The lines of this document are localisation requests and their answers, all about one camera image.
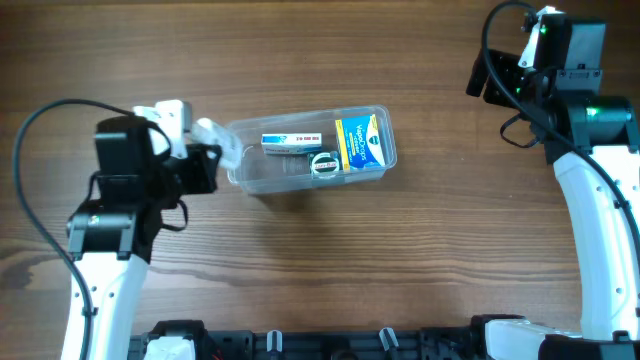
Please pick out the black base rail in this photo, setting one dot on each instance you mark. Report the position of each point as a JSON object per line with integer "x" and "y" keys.
{"x": 423, "y": 344}

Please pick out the green Zam-Buk box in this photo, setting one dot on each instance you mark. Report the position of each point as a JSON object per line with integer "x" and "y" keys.
{"x": 324, "y": 164}

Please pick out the white spray bottle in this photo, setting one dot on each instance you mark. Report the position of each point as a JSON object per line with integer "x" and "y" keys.
{"x": 206, "y": 131}

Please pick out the clear plastic container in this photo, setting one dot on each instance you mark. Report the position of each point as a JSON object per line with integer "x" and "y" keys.
{"x": 260, "y": 173}

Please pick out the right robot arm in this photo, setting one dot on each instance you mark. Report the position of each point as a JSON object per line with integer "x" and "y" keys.
{"x": 592, "y": 143}

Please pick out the white Panadol box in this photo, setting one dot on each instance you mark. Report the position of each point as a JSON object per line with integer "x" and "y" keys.
{"x": 291, "y": 143}

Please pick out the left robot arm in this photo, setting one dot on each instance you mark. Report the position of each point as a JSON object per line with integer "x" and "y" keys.
{"x": 111, "y": 240}

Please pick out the blue VapoDrops box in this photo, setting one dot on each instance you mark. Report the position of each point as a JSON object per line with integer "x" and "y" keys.
{"x": 359, "y": 143}

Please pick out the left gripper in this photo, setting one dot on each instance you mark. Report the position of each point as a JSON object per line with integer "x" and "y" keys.
{"x": 202, "y": 165}

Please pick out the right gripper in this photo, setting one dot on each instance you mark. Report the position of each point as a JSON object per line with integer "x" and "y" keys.
{"x": 505, "y": 66}

